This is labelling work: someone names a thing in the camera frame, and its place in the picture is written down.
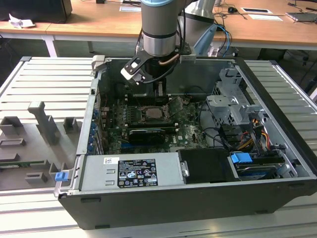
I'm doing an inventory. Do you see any metal CPU socket cover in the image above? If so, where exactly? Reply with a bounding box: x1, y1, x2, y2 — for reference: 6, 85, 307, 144
164, 96, 186, 118

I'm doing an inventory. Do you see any black RAM slot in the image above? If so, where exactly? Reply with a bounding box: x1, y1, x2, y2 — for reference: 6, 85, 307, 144
127, 94, 171, 100
127, 121, 179, 127
126, 98, 173, 105
128, 125, 180, 131

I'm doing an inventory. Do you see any CPU socket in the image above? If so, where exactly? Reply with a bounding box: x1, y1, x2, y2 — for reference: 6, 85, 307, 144
140, 105, 174, 124

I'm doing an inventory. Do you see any black graphics card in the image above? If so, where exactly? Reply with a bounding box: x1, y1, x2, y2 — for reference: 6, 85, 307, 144
128, 127, 170, 147

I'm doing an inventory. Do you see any green motherboard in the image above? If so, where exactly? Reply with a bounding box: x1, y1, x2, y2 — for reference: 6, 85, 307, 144
99, 95, 211, 155

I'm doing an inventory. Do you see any silver metal drive cage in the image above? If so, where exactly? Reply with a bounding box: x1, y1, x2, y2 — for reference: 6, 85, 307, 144
205, 67, 267, 135

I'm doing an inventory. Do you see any pale blue teach pendant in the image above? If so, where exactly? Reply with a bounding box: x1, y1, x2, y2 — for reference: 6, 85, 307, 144
192, 24, 219, 55

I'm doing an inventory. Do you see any black plastic shroud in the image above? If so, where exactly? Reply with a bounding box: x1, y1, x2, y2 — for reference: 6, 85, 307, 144
178, 148, 240, 184

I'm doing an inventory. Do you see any silver power supply with label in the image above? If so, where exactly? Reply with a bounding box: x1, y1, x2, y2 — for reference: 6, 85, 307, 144
80, 152, 187, 192

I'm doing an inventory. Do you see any blue disk carrier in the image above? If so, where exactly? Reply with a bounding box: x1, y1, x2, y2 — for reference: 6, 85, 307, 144
229, 152, 252, 165

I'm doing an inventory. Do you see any dark grey open PC case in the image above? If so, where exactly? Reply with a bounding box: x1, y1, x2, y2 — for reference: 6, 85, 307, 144
53, 55, 317, 230

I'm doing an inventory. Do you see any hard disk drive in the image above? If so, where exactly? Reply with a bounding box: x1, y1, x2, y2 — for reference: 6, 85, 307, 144
235, 162, 281, 181

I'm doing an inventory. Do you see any white paper sheet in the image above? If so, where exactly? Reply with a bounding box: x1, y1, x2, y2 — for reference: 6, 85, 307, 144
248, 13, 283, 22

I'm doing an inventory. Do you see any blue case latch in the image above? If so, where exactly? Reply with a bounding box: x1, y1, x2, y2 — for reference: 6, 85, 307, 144
54, 171, 69, 183

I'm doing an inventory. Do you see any large black box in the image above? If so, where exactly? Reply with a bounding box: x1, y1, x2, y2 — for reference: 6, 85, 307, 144
0, 0, 73, 24

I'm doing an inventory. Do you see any short wooden desk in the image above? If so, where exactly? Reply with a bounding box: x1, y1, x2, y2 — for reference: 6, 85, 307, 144
0, 20, 54, 58

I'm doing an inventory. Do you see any grey parts rack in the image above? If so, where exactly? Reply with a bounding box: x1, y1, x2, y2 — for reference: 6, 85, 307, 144
0, 101, 84, 192

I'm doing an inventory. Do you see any crumpled white paper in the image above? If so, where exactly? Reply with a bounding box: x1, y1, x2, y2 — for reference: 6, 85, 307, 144
8, 13, 36, 29

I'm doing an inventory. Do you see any green RAM stick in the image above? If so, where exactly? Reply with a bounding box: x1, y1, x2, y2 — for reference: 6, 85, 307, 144
0, 160, 48, 168

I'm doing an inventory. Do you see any grey laptop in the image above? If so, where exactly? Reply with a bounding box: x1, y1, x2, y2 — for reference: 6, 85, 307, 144
285, 10, 317, 23

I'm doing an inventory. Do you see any thin wire locking lever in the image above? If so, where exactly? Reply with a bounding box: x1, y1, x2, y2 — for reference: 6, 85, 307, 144
125, 85, 143, 111

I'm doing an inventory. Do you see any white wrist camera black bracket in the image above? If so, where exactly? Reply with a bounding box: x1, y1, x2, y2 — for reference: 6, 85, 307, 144
120, 50, 150, 86

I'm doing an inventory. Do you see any grey case latch handle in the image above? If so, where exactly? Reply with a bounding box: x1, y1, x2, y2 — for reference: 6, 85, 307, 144
91, 55, 107, 73

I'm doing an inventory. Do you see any black wire loop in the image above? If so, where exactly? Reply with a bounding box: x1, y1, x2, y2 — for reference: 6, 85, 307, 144
202, 127, 228, 150

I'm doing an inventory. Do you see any blue cable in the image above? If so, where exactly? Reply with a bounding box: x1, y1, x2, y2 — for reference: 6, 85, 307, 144
217, 21, 233, 58

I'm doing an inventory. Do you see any yellow orange wire bundle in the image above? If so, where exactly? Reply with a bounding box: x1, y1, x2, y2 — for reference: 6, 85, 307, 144
237, 119, 272, 152

